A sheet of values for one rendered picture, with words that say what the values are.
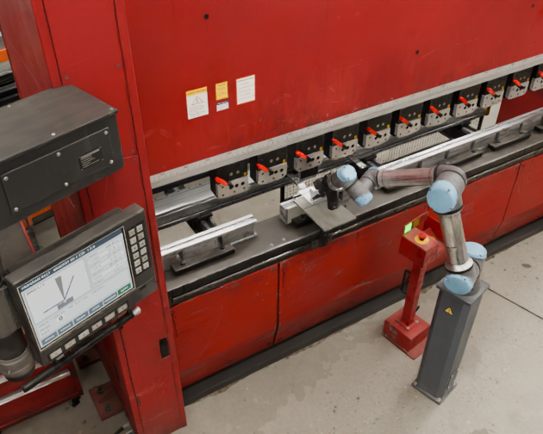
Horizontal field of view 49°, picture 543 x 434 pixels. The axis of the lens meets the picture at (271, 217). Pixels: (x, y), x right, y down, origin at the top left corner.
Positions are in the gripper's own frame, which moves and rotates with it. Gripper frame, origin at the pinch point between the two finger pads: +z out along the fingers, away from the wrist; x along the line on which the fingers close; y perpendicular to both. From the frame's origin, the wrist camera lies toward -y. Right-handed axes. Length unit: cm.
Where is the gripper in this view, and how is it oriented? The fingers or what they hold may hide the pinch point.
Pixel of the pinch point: (317, 199)
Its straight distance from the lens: 288.6
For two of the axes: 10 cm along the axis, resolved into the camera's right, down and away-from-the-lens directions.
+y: -3.9, -9.2, 1.0
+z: -3.4, 2.4, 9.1
